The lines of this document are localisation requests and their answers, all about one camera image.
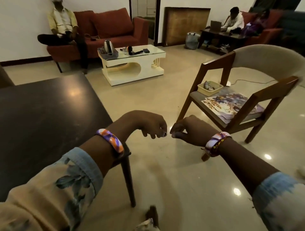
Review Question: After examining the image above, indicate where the person's left hand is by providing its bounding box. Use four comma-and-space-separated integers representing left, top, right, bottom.
113, 110, 168, 143

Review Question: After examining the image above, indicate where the person's right hand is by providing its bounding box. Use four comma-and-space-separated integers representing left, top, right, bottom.
169, 115, 219, 148

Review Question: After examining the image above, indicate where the floral placemat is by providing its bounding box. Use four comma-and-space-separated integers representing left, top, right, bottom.
211, 92, 265, 119
201, 95, 229, 116

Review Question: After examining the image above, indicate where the brown chair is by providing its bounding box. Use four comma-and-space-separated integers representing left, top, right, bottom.
0, 65, 15, 89

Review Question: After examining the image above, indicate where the person's left forearm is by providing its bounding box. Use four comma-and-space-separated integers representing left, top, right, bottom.
0, 123, 130, 231

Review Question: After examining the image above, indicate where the person's right forearm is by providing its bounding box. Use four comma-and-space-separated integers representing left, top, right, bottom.
218, 138, 305, 231

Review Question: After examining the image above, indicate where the person's right foot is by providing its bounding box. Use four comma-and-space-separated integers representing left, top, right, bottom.
145, 205, 159, 228

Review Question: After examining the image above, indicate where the person's floral cream garment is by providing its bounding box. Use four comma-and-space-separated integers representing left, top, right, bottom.
133, 218, 160, 231

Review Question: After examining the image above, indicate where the white purple bangle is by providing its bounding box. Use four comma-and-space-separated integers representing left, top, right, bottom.
204, 131, 232, 157

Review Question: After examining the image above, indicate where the orange purple bangle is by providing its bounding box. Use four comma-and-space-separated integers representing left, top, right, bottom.
95, 128, 125, 159

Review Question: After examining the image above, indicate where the cream plastic basket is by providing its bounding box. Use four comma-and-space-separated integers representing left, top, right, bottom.
197, 80, 224, 97

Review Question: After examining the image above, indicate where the white coffee table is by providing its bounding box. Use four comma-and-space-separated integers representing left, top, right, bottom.
97, 44, 166, 87

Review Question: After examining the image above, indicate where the grey tray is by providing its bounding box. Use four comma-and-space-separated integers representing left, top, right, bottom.
98, 47, 119, 60

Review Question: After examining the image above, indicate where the black gadget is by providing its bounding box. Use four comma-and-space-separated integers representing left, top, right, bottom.
127, 45, 144, 56

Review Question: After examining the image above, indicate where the steel electric kettle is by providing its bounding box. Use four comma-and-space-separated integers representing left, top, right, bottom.
103, 39, 114, 55

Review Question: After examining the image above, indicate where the grey bin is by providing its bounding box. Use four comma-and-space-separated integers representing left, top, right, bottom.
185, 31, 201, 50

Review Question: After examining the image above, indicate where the black table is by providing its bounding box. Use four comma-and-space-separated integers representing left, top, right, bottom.
0, 72, 137, 208

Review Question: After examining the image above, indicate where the wooden beige armchair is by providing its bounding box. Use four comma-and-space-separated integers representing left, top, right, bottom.
176, 44, 305, 162

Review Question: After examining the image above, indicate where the dark low table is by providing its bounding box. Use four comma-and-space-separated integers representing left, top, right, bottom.
197, 28, 248, 56

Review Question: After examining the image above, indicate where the red sofa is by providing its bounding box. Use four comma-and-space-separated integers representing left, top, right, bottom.
46, 7, 149, 73
224, 9, 284, 47

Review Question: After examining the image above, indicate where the brown wooden board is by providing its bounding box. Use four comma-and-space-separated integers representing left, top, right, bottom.
163, 6, 211, 47

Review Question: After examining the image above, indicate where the grey laptop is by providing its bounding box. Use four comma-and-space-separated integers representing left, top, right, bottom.
209, 20, 222, 33

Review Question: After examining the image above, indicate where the white panelled door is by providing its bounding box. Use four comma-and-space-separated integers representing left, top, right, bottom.
137, 0, 157, 17

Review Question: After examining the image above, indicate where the dark teal sofa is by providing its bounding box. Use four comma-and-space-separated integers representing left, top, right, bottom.
277, 9, 305, 56

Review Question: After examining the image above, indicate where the red yellow thread bracelet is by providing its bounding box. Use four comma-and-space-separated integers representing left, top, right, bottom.
208, 137, 227, 157

